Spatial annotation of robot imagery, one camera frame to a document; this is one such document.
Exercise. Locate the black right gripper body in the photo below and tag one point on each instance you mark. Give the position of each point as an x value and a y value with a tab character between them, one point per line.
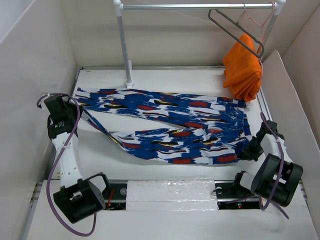
253	150

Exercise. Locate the white clothes rack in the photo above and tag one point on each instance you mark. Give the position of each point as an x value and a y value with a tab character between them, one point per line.
119	7

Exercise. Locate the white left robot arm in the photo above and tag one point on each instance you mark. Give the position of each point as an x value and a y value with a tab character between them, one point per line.
78	198

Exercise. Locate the blue patterned trousers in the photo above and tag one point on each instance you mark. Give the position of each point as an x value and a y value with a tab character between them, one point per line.
202	129

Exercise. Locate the pink wire hanger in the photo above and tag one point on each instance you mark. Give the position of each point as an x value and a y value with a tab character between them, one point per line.
242	16

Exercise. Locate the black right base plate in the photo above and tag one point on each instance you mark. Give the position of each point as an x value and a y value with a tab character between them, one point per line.
230	196

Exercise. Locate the orange cloth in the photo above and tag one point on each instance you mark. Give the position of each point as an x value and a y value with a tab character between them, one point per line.
243	73

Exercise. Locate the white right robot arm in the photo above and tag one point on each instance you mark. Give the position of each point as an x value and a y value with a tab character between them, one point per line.
278	177

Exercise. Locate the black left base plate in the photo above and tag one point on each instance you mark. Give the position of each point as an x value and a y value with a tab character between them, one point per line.
115	196

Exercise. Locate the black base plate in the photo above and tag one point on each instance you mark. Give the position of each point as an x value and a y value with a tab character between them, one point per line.
115	196
230	196

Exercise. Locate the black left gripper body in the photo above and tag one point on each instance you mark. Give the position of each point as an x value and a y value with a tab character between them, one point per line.
72	110

